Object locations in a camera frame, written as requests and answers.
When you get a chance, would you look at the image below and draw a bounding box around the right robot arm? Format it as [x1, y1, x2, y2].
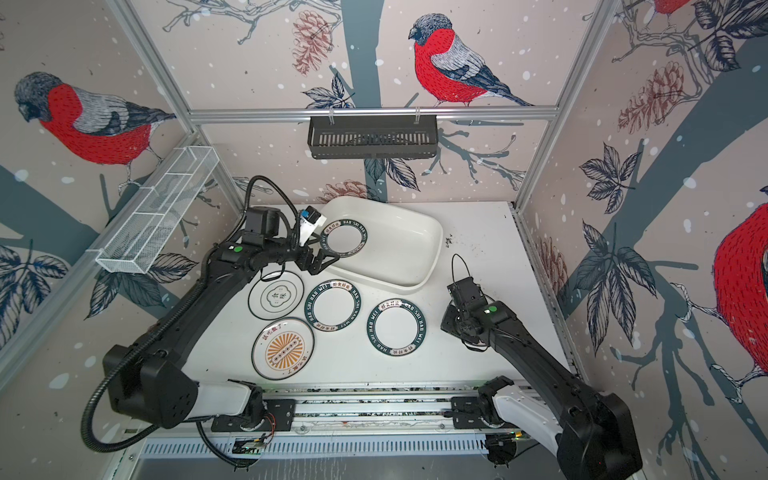
[441, 301, 643, 479]

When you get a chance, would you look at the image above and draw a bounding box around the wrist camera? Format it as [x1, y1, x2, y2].
[448, 277, 488, 314]
[299, 206, 327, 246]

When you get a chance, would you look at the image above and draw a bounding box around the white black line plate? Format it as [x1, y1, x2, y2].
[247, 270, 305, 321]

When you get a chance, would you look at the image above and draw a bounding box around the black hanging wire basket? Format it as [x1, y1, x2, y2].
[307, 115, 439, 160]

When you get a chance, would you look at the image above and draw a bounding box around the white plastic bin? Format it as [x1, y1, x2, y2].
[319, 197, 443, 295]

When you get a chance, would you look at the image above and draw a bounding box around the orange sunburst plate left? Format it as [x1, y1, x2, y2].
[251, 318, 315, 381]

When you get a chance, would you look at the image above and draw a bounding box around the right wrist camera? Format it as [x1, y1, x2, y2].
[448, 277, 488, 314]

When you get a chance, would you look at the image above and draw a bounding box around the black corrugated cable conduit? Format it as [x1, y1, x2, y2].
[80, 287, 205, 454]

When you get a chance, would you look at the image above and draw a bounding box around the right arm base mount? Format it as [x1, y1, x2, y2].
[442, 395, 516, 430]

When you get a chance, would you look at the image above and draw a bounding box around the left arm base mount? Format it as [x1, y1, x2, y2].
[211, 399, 297, 433]

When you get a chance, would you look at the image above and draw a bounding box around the white mesh wall shelf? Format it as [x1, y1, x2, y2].
[95, 146, 219, 274]

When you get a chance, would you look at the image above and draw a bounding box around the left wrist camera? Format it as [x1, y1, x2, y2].
[299, 206, 327, 246]

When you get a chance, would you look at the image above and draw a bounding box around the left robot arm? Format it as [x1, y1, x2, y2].
[103, 239, 340, 429]

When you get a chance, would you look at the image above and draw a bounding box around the green rim plate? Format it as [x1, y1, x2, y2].
[320, 218, 368, 258]
[304, 279, 362, 332]
[366, 298, 427, 357]

